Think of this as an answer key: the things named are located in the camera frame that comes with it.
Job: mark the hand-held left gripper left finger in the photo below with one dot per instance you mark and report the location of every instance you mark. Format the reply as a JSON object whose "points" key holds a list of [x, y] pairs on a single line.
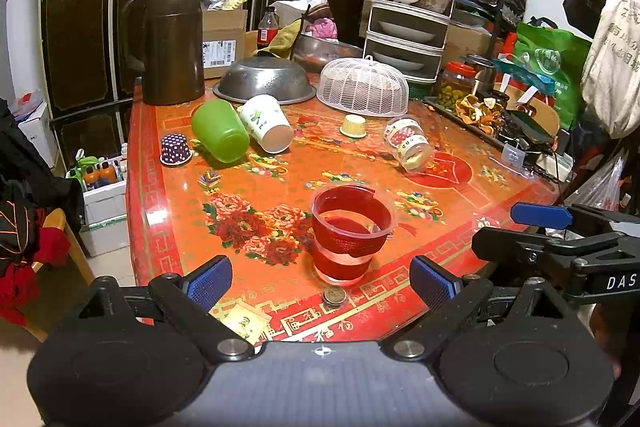
{"points": [[207, 283]]}

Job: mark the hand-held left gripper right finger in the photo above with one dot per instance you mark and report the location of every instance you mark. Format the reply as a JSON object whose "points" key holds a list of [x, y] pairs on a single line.
{"points": [[432, 282]]}

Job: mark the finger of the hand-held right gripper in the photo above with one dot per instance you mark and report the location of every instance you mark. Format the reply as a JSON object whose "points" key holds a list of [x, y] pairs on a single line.
{"points": [[510, 248], [542, 215]]}

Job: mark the red transparent plastic cup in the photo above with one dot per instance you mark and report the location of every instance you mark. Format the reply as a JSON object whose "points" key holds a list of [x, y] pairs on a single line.
{"points": [[350, 232]]}

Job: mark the purple polka dot small cup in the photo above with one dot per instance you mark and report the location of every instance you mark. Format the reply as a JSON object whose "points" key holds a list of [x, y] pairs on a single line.
{"points": [[175, 149]]}

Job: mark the clear patterned plastic cup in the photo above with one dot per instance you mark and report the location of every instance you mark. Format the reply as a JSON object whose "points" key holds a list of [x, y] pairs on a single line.
{"points": [[407, 142]]}

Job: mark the green plastic cup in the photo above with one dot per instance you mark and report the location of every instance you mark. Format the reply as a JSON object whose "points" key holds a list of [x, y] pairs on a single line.
{"points": [[220, 132]]}

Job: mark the white paper cup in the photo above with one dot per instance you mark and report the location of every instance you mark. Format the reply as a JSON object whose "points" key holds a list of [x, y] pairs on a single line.
{"points": [[265, 119]]}

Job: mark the small yellow cup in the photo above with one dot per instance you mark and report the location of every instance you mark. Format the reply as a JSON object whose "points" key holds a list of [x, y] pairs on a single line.
{"points": [[353, 126]]}

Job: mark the golden picture card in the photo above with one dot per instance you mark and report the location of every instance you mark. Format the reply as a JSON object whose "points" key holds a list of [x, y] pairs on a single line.
{"points": [[245, 324]]}

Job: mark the black tray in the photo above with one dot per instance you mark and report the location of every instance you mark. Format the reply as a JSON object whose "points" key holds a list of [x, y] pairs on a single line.
{"points": [[520, 132]]}

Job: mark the round metal bottle cap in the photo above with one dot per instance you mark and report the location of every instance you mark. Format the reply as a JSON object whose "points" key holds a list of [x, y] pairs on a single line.
{"points": [[332, 296]]}

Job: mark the small colourful striped piece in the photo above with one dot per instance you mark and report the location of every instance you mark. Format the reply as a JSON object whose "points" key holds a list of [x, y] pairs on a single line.
{"points": [[210, 182]]}

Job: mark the dried orange peels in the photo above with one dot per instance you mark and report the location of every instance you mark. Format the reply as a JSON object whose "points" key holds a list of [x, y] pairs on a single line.
{"points": [[477, 109]]}

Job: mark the white foam box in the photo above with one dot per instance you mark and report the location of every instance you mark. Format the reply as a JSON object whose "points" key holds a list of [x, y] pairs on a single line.
{"points": [[105, 207]]}

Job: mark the red floral tablecloth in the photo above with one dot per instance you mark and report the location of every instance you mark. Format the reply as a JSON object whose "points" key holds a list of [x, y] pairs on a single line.
{"points": [[280, 167]]}

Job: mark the green shopping bag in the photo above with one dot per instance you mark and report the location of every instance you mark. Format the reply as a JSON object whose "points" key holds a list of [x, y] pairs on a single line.
{"points": [[555, 67]]}

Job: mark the orange bottles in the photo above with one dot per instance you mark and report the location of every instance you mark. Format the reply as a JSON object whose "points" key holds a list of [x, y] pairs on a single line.
{"points": [[100, 176]]}

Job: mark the glass jar with red lid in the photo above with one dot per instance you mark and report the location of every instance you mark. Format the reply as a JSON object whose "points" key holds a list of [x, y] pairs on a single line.
{"points": [[454, 84]]}

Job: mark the white canvas tote bag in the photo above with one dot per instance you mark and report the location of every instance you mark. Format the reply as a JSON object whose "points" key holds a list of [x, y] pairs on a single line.
{"points": [[612, 72]]}

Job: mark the wooden chair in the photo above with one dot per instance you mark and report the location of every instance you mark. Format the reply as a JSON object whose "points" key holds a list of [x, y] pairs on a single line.
{"points": [[55, 227]]}

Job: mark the red cloth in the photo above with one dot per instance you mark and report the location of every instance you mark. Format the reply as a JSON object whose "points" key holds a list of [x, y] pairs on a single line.
{"points": [[20, 282]]}

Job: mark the white mesh food cover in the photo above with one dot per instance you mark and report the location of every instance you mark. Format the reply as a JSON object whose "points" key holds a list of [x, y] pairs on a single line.
{"points": [[362, 89]]}

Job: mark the dark clothing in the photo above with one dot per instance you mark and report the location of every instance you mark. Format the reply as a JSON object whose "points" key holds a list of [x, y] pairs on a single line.
{"points": [[30, 177]]}

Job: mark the metal colander bowl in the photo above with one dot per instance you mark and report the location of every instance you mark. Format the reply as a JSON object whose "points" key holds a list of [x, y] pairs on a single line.
{"points": [[260, 79]]}

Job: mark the white plate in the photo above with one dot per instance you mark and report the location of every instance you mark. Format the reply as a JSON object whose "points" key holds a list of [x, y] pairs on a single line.
{"points": [[407, 32], [397, 61]]}

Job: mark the white cardboard box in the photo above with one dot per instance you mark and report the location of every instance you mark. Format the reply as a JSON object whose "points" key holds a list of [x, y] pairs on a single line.
{"points": [[37, 132]]}

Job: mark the brown thermos jug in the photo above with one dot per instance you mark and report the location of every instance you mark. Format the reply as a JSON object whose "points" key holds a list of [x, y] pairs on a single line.
{"points": [[172, 52]]}

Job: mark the cardboard box with label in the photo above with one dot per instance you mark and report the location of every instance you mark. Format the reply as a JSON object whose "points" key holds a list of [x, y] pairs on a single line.
{"points": [[222, 32]]}

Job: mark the olive green cloth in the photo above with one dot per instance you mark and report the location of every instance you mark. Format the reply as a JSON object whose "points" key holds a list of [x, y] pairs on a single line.
{"points": [[282, 39]]}

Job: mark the metal basin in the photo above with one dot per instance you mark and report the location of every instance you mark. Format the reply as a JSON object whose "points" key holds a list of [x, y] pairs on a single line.
{"points": [[320, 52]]}

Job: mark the dark soda bottle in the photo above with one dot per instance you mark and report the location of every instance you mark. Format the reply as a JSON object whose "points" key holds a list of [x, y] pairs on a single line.
{"points": [[267, 32]]}

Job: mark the pink cloth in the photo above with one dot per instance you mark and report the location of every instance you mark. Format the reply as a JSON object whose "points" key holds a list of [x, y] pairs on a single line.
{"points": [[324, 28]]}

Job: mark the dark wooden cabinet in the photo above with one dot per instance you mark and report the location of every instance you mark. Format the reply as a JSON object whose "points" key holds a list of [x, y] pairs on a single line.
{"points": [[80, 7]]}

